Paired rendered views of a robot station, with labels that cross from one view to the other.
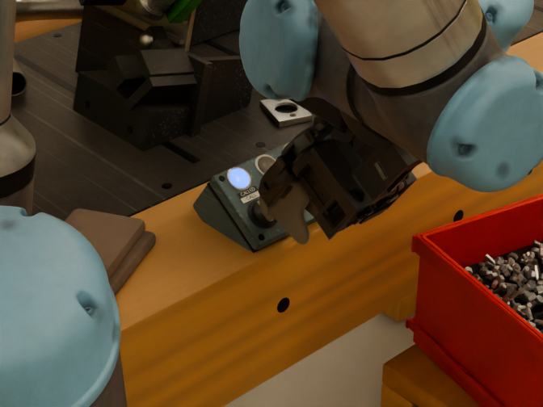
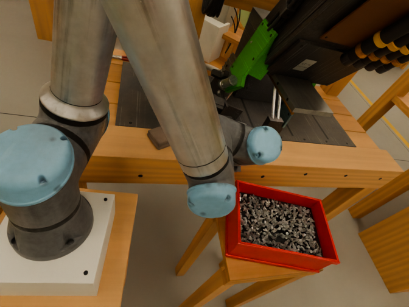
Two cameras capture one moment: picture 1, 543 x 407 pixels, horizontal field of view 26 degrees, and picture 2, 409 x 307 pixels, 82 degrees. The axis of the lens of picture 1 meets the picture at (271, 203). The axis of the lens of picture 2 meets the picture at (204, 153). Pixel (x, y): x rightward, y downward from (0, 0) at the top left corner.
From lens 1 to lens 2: 0.39 m
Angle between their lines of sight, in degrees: 19
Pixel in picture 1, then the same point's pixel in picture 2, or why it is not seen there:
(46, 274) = (39, 162)
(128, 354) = (154, 164)
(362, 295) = not seen: hidden behind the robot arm
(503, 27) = (259, 160)
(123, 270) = (166, 144)
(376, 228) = not seen: hidden behind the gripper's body
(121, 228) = not seen: hidden behind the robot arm
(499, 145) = (203, 208)
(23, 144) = (94, 114)
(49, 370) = (14, 192)
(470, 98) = (199, 190)
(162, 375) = (162, 172)
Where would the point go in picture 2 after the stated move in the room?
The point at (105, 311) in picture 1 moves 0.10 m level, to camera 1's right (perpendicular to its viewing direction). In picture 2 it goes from (49, 183) to (98, 226)
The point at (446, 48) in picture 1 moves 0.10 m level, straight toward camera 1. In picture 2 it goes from (198, 172) to (137, 215)
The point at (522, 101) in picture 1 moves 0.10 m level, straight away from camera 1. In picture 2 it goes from (216, 201) to (256, 171)
